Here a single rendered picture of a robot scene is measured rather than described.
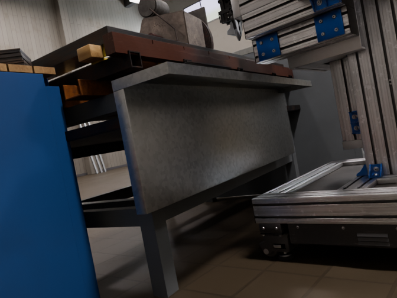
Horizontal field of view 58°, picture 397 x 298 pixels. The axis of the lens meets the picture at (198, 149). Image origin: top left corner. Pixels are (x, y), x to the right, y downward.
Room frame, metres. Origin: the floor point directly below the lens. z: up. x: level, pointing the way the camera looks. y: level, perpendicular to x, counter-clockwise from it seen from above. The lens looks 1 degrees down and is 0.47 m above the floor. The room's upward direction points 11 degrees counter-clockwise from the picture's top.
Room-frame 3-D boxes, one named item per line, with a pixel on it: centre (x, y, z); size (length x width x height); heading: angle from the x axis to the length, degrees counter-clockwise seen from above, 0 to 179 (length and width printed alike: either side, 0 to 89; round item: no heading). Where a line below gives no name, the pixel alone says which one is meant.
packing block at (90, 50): (1.11, 0.27, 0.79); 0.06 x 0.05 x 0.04; 57
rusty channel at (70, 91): (1.82, -0.10, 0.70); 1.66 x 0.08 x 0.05; 147
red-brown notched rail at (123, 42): (1.72, -0.25, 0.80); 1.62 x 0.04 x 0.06; 147
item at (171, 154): (1.54, -0.17, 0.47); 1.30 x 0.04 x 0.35; 147
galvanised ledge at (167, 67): (1.49, -0.24, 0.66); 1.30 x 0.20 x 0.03; 147
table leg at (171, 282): (1.17, 0.19, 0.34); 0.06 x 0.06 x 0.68; 57
